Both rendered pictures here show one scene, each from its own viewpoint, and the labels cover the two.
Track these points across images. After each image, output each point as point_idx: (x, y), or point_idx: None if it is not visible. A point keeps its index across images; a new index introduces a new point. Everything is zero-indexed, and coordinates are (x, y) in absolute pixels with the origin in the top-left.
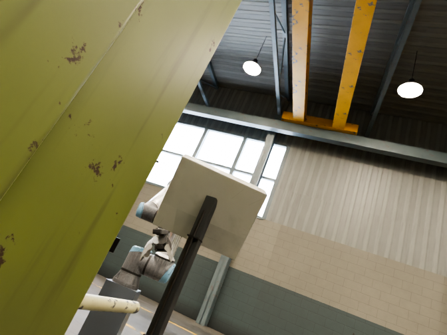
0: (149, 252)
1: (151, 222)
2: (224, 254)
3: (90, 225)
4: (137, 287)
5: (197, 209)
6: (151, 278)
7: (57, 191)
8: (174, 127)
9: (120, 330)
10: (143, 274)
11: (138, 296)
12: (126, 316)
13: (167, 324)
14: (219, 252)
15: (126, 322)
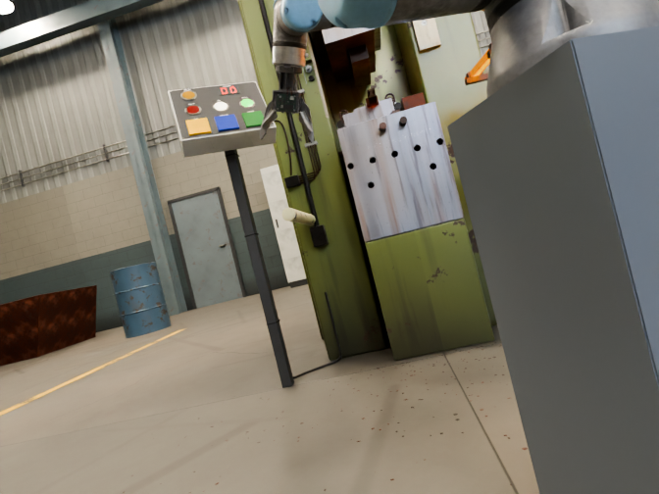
0: (304, 122)
1: (332, 26)
2: (197, 155)
3: None
4: (489, 83)
5: None
6: (429, 13)
7: None
8: (263, 94)
9: (515, 301)
10: (476, 9)
11: (550, 101)
12: (510, 237)
13: (242, 224)
14: (203, 154)
15: (603, 283)
